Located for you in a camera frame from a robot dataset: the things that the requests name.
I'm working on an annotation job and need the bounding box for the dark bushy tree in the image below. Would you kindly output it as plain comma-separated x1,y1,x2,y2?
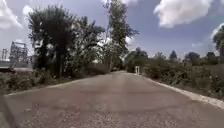
123,46,150,74

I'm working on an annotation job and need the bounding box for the tall slim tree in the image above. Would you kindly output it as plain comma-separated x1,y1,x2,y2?
103,0,140,72

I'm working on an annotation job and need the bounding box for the grey asphalt road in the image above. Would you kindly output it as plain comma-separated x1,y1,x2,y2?
0,70,224,128

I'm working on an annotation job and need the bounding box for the clump of dark trees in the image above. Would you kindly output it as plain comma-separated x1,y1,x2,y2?
27,4,111,79

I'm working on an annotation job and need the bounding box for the pale concrete kerb strip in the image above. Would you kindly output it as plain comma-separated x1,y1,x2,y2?
4,72,111,98
128,72,224,110

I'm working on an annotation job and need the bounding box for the overgrown bushy verge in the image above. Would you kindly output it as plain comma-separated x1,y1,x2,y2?
143,61,224,100

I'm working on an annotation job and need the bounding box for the row of distant trees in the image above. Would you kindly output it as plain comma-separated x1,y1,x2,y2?
168,24,224,67

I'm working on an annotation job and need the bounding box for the dry grass verge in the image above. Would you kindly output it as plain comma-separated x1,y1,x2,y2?
0,68,108,96

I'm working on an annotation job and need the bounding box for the steel lattice structure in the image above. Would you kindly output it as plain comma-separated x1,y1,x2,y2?
8,40,30,69

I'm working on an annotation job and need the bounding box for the small white post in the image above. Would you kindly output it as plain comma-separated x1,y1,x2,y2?
134,65,141,75

